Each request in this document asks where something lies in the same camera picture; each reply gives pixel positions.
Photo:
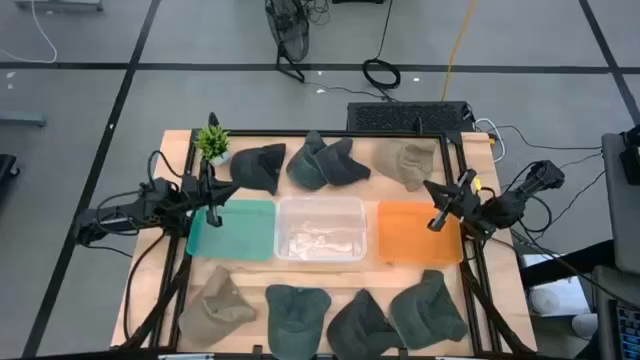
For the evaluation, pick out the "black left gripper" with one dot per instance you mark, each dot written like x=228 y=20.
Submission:
x=200 y=190

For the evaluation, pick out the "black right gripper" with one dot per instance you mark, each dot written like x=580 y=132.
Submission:
x=465 y=205

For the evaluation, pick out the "black baseball cap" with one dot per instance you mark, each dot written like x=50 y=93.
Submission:
x=360 y=330
x=342 y=167
x=255 y=167

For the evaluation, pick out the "khaki baseball cap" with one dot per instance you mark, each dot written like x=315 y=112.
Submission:
x=407 y=160
x=215 y=310

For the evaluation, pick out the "dark green baseball cap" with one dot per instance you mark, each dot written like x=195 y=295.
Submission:
x=427 y=310
x=302 y=170
x=297 y=320

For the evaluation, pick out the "clear plastic bin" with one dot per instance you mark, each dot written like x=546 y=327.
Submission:
x=320 y=225

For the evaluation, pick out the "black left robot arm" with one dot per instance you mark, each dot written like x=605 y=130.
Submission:
x=125 y=217

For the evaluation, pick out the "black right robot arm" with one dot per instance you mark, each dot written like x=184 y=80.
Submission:
x=530 y=187

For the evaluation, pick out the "yellow tag on gripper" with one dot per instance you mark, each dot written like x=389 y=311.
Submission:
x=477 y=184

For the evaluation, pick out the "green plastic bin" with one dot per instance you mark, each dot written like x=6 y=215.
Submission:
x=240 y=230

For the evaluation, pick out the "small potted green plant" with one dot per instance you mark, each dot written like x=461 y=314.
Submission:
x=212 y=142

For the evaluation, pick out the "orange plastic bin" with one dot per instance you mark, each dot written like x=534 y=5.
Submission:
x=405 y=235

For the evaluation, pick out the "black floor fan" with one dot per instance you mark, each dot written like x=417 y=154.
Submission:
x=292 y=30

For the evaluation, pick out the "grey furniture panel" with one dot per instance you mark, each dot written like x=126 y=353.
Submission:
x=622 y=225

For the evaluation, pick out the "black device on furniture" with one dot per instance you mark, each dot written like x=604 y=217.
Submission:
x=632 y=160

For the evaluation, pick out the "grey furniture foot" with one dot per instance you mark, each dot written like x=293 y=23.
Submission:
x=22 y=119

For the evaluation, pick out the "black object at floor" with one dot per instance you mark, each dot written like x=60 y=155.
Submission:
x=7 y=167

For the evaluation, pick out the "grey furniture base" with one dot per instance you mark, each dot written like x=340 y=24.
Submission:
x=60 y=4

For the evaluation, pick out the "black frame clip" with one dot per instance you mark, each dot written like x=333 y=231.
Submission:
x=213 y=120
x=402 y=352
x=257 y=350

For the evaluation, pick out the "black metal frame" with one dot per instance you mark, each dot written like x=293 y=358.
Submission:
x=280 y=133

